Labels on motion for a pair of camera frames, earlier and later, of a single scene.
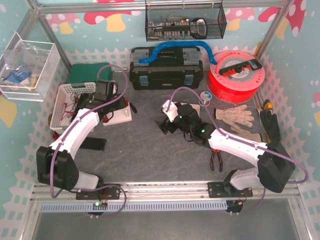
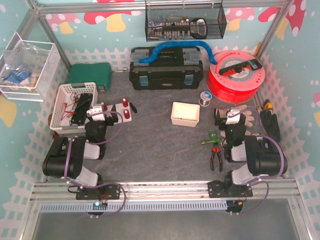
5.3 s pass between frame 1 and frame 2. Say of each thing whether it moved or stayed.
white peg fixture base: stayed
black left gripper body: moved
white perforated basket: stayed
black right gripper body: moved
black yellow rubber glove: stayed
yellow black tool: stayed
